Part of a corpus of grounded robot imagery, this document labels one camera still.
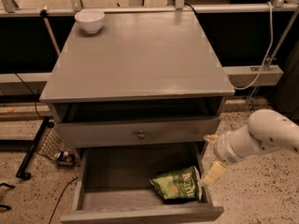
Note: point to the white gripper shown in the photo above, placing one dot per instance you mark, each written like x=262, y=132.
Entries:
x=221, y=148

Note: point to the green jalapeno chip bag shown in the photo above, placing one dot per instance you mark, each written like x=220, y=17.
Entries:
x=182, y=184

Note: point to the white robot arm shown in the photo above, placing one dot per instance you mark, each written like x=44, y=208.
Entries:
x=266, y=131

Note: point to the closed grey top drawer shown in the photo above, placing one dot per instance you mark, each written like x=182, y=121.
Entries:
x=124, y=133

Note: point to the round brass drawer knob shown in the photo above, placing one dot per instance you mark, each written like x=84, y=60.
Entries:
x=141, y=135

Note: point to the grey wooden drawer cabinet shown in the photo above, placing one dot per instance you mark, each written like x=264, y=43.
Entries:
x=156, y=65

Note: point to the open grey middle drawer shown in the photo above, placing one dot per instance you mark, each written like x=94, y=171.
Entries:
x=114, y=187

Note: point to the white ceramic bowl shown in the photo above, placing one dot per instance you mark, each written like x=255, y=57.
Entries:
x=90, y=21

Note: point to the wooden stick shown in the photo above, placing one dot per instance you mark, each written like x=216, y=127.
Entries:
x=44, y=15

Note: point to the wire mesh basket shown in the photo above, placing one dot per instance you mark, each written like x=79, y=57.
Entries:
x=50, y=144

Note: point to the aluminium frame rail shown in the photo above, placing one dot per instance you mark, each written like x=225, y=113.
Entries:
x=64, y=7

